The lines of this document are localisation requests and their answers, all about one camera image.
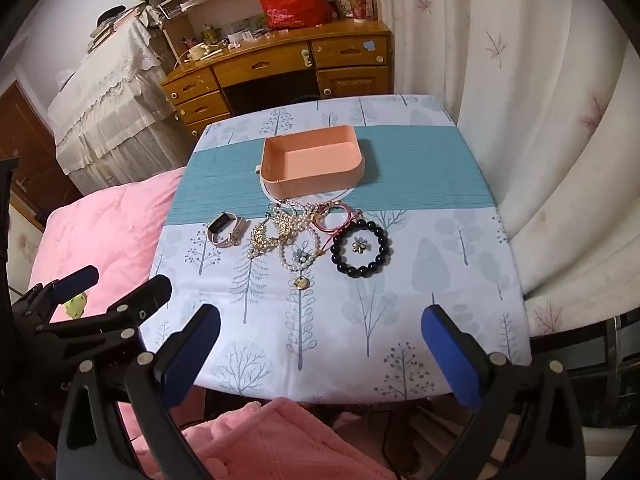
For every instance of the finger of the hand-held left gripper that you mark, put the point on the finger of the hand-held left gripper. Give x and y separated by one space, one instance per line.
145 294
75 280

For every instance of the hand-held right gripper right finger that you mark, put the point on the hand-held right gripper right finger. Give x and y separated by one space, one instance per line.
446 351

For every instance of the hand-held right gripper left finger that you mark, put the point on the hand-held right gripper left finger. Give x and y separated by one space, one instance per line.
181 364

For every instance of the pink band smartwatch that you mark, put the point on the pink band smartwatch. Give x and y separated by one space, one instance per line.
218 223

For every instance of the small flower earring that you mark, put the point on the small flower earring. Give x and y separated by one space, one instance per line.
359 246

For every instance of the gold round pendant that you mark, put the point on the gold round pendant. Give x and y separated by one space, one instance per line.
300 283

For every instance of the pink plastic box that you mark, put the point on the pink plastic box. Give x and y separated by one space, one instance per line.
310 160

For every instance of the pink quilt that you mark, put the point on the pink quilt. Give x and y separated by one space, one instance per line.
100 230

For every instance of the pink fleece cloth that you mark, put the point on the pink fleece cloth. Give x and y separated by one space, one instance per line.
280 440

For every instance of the brown wooden door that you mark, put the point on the brown wooden door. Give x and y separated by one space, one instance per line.
25 145

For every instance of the white lace covered furniture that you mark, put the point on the white lace covered furniture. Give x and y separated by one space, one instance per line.
110 110

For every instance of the cream mug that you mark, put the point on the cream mug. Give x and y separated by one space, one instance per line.
197 51

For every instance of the cream leaf print curtain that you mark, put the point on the cream leaf print curtain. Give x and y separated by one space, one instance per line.
525 110

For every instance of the stack of books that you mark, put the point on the stack of books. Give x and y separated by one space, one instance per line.
112 22

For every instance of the wooden desk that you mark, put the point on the wooden desk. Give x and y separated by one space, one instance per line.
270 62

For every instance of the red plastic bag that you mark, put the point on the red plastic bag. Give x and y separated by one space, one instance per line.
292 2

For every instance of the red patterned paper cup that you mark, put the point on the red patterned paper cup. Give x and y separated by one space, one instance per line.
358 7

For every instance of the dark metal frame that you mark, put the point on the dark metal frame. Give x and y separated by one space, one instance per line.
617 360

